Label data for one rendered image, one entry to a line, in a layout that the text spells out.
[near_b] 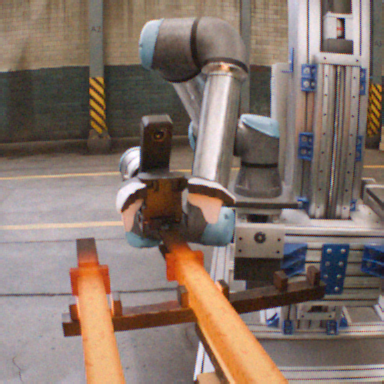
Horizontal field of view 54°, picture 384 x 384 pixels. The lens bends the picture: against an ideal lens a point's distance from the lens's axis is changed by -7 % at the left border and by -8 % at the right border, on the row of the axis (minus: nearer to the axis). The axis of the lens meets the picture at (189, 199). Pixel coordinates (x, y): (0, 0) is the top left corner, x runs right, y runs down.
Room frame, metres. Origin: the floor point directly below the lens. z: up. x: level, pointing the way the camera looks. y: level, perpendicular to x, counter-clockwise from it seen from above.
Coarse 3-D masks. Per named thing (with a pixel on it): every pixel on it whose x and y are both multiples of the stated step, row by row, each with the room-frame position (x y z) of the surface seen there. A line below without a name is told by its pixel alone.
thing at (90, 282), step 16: (80, 240) 0.50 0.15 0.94; (80, 256) 0.45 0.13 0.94; (96, 256) 0.45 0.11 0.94; (80, 272) 0.41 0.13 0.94; (96, 272) 0.42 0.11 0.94; (80, 288) 0.38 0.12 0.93; (96, 288) 0.39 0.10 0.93; (80, 304) 0.35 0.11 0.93; (96, 304) 0.35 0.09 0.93; (96, 320) 0.32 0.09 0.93; (96, 336) 0.30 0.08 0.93; (112, 336) 0.30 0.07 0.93; (96, 352) 0.27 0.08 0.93; (112, 352) 0.27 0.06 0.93; (96, 368) 0.25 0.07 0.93; (112, 368) 0.25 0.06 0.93
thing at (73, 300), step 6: (114, 294) 0.38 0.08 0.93; (72, 300) 0.36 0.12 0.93; (114, 300) 0.36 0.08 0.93; (120, 300) 0.37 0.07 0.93; (72, 306) 0.35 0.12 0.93; (78, 306) 0.37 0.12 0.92; (114, 306) 0.36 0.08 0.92; (120, 306) 0.37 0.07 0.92; (72, 312) 0.35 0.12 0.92; (78, 312) 0.36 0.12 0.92; (114, 312) 0.36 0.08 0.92; (120, 312) 0.37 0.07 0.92; (72, 318) 0.35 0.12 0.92; (78, 318) 0.35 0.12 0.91
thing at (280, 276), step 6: (312, 270) 0.43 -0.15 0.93; (318, 270) 0.43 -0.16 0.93; (276, 276) 0.43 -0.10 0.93; (282, 276) 0.42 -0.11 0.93; (306, 276) 0.44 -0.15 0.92; (312, 276) 0.43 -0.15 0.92; (318, 276) 0.43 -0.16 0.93; (276, 282) 0.42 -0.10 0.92; (282, 282) 0.41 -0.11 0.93; (312, 282) 0.43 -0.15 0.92; (318, 282) 0.43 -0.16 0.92; (282, 288) 0.41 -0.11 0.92
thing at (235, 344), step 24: (168, 240) 0.52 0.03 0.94; (168, 264) 0.46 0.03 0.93; (192, 264) 0.45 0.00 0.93; (192, 288) 0.39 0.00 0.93; (216, 288) 0.39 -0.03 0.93; (216, 312) 0.34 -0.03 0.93; (216, 336) 0.31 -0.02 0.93; (240, 336) 0.30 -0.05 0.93; (240, 360) 0.26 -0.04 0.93; (264, 360) 0.26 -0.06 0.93
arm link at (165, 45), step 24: (168, 24) 0.89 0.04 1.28; (192, 24) 0.87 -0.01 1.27; (144, 48) 0.90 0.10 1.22; (168, 48) 0.88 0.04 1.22; (192, 48) 0.86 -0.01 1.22; (168, 72) 0.93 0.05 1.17; (192, 72) 0.94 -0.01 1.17; (192, 96) 1.02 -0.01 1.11; (192, 120) 1.13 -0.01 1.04; (192, 144) 1.22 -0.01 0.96
